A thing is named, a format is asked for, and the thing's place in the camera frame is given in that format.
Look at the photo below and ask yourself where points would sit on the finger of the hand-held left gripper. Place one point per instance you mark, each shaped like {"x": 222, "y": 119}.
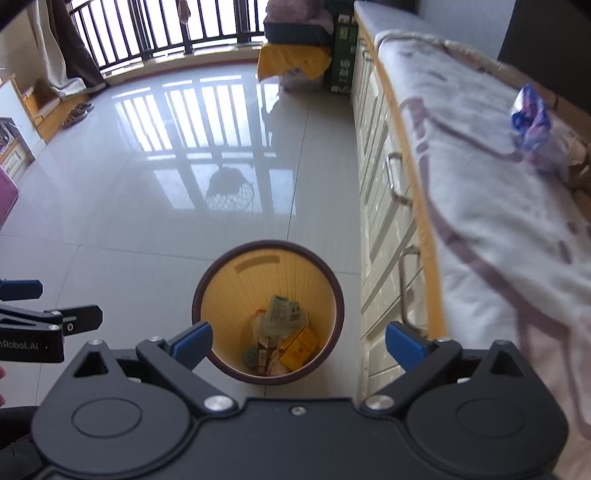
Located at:
{"x": 78, "y": 317}
{"x": 21, "y": 289}

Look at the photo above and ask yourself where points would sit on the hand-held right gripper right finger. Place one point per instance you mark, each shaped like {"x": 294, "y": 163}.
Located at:
{"x": 406, "y": 347}

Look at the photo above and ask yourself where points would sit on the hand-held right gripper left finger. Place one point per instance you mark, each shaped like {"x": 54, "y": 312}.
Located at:
{"x": 194, "y": 345}

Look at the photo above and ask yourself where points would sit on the round green lid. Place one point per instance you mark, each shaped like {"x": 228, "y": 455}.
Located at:
{"x": 251, "y": 357}

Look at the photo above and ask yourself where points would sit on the small brown box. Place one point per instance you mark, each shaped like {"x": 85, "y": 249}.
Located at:
{"x": 264, "y": 353}

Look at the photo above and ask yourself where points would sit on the pale pink wrapper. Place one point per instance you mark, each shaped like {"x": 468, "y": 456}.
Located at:
{"x": 278, "y": 367}

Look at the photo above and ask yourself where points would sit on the trash wrappers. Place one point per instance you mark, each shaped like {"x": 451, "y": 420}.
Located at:
{"x": 282, "y": 316}

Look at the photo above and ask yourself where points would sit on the yellow box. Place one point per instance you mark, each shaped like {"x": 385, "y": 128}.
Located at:
{"x": 300, "y": 348}

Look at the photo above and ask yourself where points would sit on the wood-look bin with dark rim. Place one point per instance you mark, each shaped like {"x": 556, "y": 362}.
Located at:
{"x": 277, "y": 272}

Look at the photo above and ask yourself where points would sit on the blue white snack wrapper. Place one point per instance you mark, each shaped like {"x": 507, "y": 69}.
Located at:
{"x": 531, "y": 122}

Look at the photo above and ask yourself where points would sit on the person's left hand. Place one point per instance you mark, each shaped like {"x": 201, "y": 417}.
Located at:
{"x": 2, "y": 374}

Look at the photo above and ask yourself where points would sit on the magenta cloth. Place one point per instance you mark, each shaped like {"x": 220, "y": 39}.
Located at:
{"x": 7, "y": 196}

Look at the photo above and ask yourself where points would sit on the dark cloth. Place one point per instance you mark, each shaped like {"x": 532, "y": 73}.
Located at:
{"x": 16, "y": 443}

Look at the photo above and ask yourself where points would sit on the cluttered small shelf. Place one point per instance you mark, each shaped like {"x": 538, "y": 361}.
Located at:
{"x": 11, "y": 147}

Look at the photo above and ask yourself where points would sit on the white printed blanket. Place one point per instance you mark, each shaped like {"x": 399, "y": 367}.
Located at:
{"x": 485, "y": 207}

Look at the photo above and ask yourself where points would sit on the grey slip-on shoe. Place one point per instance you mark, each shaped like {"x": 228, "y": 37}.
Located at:
{"x": 73, "y": 121}
{"x": 83, "y": 109}

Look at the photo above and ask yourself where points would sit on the wooden low cabinet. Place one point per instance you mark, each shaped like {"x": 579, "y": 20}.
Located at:
{"x": 37, "y": 106}

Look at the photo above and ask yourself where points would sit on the white drawer cabinet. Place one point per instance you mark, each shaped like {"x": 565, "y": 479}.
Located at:
{"x": 374, "y": 138}

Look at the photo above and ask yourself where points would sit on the white sheer curtain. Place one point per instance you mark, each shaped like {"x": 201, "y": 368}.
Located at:
{"x": 55, "y": 60}

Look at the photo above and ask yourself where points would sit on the dark brown curtain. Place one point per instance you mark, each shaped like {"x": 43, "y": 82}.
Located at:
{"x": 78, "y": 46}

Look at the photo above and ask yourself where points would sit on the white printed bag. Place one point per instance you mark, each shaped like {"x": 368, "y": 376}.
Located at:
{"x": 300, "y": 82}

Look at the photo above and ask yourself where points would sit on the black balcony railing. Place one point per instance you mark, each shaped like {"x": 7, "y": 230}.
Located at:
{"x": 161, "y": 27}

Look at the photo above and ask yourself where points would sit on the yellow cloth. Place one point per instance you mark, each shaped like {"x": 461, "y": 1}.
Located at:
{"x": 286, "y": 62}

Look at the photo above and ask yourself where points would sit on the green carton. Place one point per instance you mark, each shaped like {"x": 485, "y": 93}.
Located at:
{"x": 344, "y": 55}

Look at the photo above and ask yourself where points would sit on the dark grey pet bed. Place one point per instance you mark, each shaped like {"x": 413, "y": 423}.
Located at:
{"x": 298, "y": 34}

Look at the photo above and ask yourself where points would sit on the grey bench cushion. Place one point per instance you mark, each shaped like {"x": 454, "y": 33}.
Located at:
{"x": 383, "y": 11}

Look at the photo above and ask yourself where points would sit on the pink plush cushion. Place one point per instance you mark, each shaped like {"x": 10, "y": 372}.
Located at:
{"x": 300, "y": 11}

